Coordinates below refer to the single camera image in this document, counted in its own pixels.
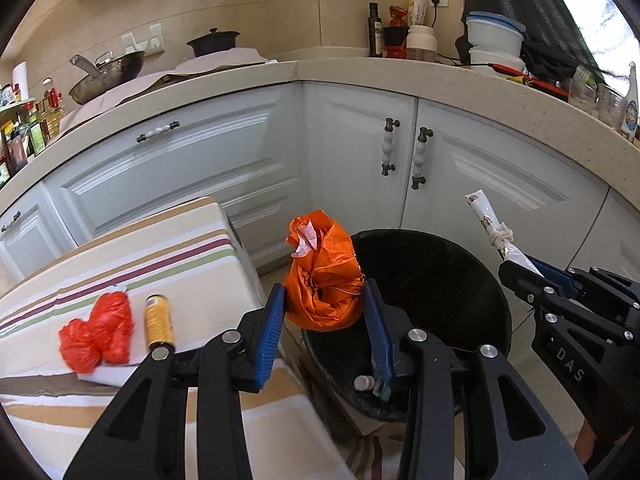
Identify white wall socket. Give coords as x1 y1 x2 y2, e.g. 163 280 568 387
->
121 23 165 56

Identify red plastic bag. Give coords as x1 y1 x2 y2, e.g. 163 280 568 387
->
58 291 135 373

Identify orange plastic bag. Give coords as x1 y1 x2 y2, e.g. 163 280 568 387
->
283 210 366 333

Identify white plastic container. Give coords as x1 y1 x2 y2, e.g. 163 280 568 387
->
467 47 526 74

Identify striped tablecloth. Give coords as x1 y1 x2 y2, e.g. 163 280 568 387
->
0 196 401 480

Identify group of condiment bottles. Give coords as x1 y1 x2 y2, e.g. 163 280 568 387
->
0 77 68 189

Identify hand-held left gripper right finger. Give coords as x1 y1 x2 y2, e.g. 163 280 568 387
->
361 278 589 480

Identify steel wok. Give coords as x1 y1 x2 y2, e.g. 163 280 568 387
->
68 50 146 106

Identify black lidded pot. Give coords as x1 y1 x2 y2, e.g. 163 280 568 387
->
186 28 241 58

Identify white container blue lid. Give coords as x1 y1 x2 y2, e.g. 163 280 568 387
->
466 11 527 56

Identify clear glass cups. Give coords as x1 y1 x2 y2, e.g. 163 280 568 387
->
595 85 628 131

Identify black trash bin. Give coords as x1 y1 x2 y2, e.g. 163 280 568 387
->
300 229 513 423

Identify white kitchen cabinet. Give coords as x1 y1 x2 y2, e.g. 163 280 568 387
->
0 77 640 311

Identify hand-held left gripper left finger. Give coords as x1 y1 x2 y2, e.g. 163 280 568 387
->
64 283 287 480

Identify white spray bottle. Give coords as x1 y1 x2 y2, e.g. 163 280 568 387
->
620 61 640 142

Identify red handled tool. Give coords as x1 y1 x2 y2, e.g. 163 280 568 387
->
487 62 571 99

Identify glass jar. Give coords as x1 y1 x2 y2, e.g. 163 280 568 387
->
567 65 597 111

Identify white jar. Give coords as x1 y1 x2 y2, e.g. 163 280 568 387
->
406 25 439 63

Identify red black container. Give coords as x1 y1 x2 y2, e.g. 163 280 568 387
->
382 5 408 59

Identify white paper tube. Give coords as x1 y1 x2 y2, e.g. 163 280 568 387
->
465 189 543 278

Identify yellow thread spool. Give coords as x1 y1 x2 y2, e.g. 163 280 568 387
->
144 295 176 353

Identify person's right forearm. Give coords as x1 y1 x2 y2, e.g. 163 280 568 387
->
574 412 602 472

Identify dark oil bottle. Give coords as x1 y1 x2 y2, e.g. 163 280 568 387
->
368 2 383 58

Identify snack bag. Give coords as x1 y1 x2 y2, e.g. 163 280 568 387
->
407 0 429 28

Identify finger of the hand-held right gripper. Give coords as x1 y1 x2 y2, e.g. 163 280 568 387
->
497 259 565 327
525 255 601 302

